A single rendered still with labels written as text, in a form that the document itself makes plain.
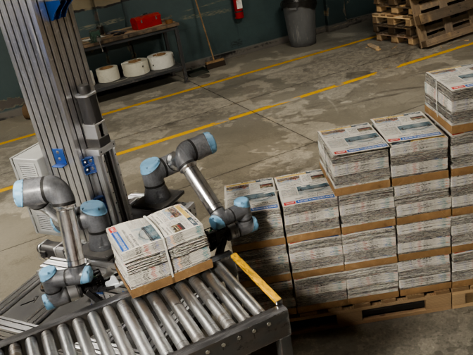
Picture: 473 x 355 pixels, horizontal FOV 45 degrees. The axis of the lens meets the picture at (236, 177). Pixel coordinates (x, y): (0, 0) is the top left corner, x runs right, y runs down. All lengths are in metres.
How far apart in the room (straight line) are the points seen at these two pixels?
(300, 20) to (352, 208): 7.03
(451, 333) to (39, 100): 2.46
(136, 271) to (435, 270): 1.68
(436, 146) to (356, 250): 0.68
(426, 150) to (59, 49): 1.85
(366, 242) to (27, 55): 1.94
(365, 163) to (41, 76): 1.64
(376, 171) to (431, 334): 0.97
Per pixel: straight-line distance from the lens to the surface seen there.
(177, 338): 2.27
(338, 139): 3.03
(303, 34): 9.88
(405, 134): 3.02
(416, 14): 8.93
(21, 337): 2.58
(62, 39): 2.94
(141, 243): 2.44
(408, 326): 3.42
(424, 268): 3.32
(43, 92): 2.97
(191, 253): 2.52
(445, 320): 3.47
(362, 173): 2.94
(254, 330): 2.25
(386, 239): 3.14
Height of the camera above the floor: 2.21
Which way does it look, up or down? 25 degrees down
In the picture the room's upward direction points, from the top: 10 degrees counter-clockwise
